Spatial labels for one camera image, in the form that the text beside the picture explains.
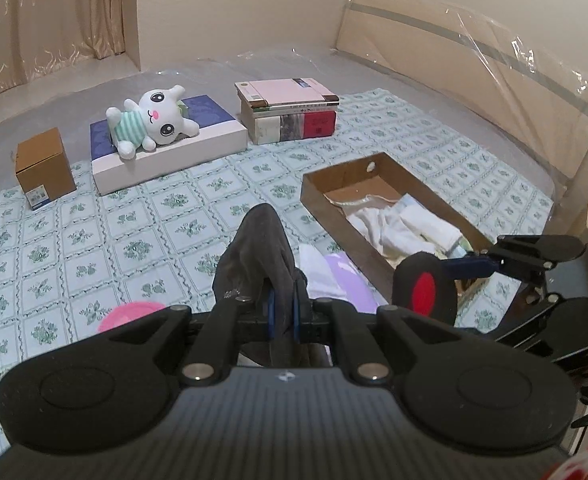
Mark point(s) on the purple tissue pack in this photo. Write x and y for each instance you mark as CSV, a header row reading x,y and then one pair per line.
x,y
335,276

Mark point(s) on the brown cardboard tray box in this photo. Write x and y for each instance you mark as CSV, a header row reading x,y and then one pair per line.
x,y
375,182

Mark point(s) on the dark grey sock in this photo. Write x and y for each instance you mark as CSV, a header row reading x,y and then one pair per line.
x,y
259,264

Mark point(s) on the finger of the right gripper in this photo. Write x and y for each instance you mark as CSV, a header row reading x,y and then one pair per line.
x,y
470,266

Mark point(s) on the white bunny plush toy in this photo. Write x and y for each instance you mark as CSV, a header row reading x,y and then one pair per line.
x,y
157,119

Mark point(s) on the floral green white tablecloth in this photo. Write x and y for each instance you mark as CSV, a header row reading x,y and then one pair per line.
x,y
64,267

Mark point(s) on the small brown cardboard box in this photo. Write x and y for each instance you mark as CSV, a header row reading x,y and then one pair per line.
x,y
42,169

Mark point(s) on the white fashion sock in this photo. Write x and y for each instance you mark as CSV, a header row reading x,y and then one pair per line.
x,y
369,223

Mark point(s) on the black red round pad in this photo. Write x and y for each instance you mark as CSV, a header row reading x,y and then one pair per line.
x,y
422,285

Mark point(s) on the pink tumbler cup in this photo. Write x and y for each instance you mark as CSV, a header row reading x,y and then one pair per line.
x,y
126,313

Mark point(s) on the plastic wrapped headboard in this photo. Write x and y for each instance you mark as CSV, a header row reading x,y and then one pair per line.
x,y
521,88

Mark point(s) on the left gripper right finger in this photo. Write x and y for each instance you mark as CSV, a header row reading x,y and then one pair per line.
x,y
463,390

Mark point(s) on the stack of books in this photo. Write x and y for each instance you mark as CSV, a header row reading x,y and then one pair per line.
x,y
290,109

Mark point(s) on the beige curtain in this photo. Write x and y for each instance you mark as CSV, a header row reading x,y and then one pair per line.
x,y
40,37

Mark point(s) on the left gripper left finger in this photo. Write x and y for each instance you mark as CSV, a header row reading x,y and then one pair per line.
x,y
111,388

